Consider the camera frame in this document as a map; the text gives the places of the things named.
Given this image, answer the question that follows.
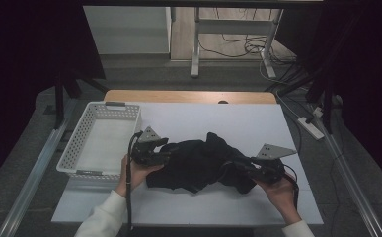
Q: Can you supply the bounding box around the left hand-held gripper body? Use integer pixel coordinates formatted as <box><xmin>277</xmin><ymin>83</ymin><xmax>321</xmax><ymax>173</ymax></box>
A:
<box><xmin>130</xmin><ymin>125</ymin><xmax>163</xmax><ymax>167</ymax></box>

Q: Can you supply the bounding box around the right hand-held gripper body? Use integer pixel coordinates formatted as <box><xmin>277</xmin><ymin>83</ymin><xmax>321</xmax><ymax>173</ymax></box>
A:
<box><xmin>249</xmin><ymin>143</ymin><xmax>298</xmax><ymax>185</ymax></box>

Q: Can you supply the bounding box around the dark navy knit vest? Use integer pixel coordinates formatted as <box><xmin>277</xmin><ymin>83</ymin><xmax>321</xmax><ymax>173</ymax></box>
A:
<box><xmin>145</xmin><ymin>131</ymin><xmax>268</xmax><ymax>196</ymax></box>

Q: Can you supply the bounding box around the white perforated plastic basket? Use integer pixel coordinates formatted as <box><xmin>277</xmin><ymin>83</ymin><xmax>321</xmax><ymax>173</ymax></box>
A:
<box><xmin>55</xmin><ymin>101</ymin><xmax>142</xmax><ymax>183</ymax></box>

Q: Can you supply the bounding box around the person's left hand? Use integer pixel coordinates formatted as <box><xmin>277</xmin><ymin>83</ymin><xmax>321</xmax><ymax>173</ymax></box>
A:
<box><xmin>114</xmin><ymin>154</ymin><xmax>164</xmax><ymax>198</ymax></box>

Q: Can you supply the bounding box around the person's right hand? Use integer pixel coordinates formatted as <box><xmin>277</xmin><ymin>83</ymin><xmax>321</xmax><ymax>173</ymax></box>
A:
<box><xmin>253</xmin><ymin>179</ymin><xmax>302</xmax><ymax>226</ymax></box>

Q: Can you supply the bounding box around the wooden table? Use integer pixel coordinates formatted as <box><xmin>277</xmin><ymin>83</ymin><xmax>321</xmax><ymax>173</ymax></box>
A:
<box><xmin>103</xmin><ymin>89</ymin><xmax>277</xmax><ymax>105</ymax></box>

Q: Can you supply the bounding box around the white table cover board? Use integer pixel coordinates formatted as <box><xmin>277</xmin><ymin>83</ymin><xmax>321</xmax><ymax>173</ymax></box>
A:
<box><xmin>50</xmin><ymin>102</ymin><xmax>325</xmax><ymax>228</ymax></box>

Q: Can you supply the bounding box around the white power strip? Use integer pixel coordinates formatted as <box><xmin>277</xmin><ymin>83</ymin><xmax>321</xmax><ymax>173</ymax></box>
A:
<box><xmin>297</xmin><ymin>117</ymin><xmax>325</xmax><ymax>141</ymax></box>

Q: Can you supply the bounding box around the white plug adapter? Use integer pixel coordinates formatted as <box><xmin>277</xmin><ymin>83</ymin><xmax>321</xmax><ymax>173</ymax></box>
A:
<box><xmin>311</xmin><ymin>106</ymin><xmax>325</xmax><ymax>119</ymax></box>

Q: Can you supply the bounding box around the black metal stand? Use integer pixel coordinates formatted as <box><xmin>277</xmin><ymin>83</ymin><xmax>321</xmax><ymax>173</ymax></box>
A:
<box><xmin>276</xmin><ymin>65</ymin><xmax>344</xmax><ymax>134</ymax></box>
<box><xmin>53</xmin><ymin>65</ymin><xmax>109</xmax><ymax>129</ymax></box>

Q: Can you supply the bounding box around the white cabinet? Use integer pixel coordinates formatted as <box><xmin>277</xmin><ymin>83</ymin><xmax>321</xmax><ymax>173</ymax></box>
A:
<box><xmin>83</xmin><ymin>5</ymin><xmax>173</xmax><ymax>55</ymax></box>

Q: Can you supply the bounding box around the dark curtain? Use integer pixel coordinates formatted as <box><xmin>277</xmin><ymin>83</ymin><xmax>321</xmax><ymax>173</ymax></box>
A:
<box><xmin>0</xmin><ymin>0</ymin><xmax>107</xmax><ymax>193</ymax></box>
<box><xmin>275</xmin><ymin>0</ymin><xmax>382</xmax><ymax>196</ymax></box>

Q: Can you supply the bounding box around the black overhead bar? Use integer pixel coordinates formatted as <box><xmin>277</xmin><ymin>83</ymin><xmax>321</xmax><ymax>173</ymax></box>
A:
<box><xmin>79</xmin><ymin>0</ymin><xmax>325</xmax><ymax>8</ymax></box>

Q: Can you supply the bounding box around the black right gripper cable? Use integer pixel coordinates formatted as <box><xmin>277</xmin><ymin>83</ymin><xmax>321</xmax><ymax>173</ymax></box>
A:
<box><xmin>281</xmin><ymin>164</ymin><xmax>301</xmax><ymax>211</ymax></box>

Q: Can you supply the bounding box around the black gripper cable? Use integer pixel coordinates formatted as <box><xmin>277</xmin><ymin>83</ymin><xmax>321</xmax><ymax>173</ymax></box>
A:
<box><xmin>281</xmin><ymin>164</ymin><xmax>301</xmax><ymax>211</ymax></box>
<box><xmin>125</xmin><ymin>131</ymin><xmax>145</xmax><ymax>233</ymax></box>

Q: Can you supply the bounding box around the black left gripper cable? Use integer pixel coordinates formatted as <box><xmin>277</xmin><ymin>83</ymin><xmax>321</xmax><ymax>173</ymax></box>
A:
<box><xmin>125</xmin><ymin>131</ymin><xmax>145</xmax><ymax>233</ymax></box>

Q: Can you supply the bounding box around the aluminium floor rail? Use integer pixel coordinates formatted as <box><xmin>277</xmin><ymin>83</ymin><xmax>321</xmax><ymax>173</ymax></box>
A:
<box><xmin>310</xmin><ymin>105</ymin><xmax>382</xmax><ymax>237</ymax></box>
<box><xmin>0</xmin><ymin>98</ymin><xmax>78</xmax><ymax>237</ymax></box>

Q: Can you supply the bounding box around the tangle of black floor cables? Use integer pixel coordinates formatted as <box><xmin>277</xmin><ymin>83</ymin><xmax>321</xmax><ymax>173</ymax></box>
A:
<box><xmin>197</xmin><ymin>7</ymin><xmax>311</xmax><ymax>97</ymax></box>

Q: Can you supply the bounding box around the white metal desk frame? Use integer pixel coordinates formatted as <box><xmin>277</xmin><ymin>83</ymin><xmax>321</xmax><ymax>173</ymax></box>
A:
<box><xmin>191</xmin><ymin>7</ymin><xmax>285</xmax><ymax>79</ymax></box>

